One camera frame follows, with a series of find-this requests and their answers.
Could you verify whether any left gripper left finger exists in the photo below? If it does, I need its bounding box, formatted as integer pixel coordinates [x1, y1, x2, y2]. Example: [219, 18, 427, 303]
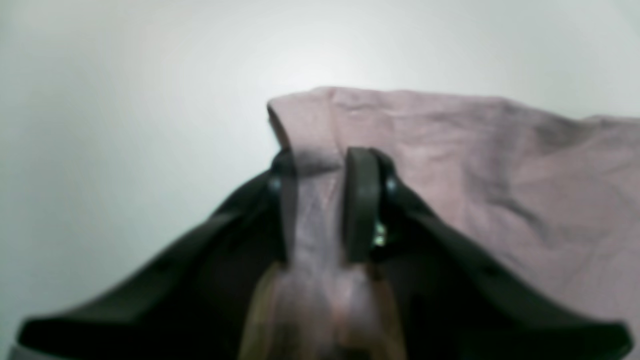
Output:
[17, 150, 297, 360]

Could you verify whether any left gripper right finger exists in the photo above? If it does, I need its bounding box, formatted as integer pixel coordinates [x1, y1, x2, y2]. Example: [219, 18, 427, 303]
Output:
[343, 146, 633, 360]

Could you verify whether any mauve t-shirt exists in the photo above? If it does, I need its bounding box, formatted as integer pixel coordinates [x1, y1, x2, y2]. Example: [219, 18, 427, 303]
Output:
[239, 88, 639, 360]

